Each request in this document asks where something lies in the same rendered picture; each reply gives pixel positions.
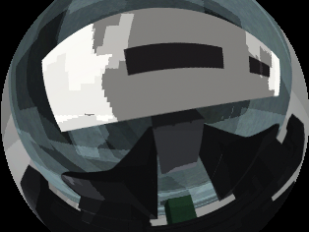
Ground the black two-prong plug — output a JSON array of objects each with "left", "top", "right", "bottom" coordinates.
[{"left": 151, "top": 109, "right": 205, "bottom": 174}]

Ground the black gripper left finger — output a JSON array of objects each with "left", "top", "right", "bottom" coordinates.
[{"left": 60, "top": 127, "right": 158, "bottom": 219}]

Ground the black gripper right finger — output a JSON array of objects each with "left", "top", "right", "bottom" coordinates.
[{"left": 199, "top": 124, "right": 280, "bottom": 201}]

